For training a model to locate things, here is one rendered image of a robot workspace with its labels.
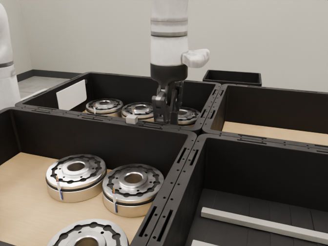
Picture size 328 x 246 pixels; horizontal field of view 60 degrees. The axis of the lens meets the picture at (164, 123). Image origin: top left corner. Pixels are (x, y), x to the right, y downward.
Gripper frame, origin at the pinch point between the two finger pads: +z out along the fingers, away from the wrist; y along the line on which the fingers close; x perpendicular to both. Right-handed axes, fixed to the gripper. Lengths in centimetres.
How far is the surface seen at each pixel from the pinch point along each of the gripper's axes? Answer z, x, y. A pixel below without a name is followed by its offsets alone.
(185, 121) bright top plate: 1.6, 2.0, -7.0
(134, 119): -6.1, -2.6, 11.7
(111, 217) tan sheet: 4.8, -1.4, 24.2
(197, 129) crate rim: -5.1, 8.4, 10.1
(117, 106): 1.4, -18.2, -11.0
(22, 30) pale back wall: 19, -306, -277
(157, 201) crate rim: -5.1, 8.2, 29.6
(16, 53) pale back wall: 47, -305, -257
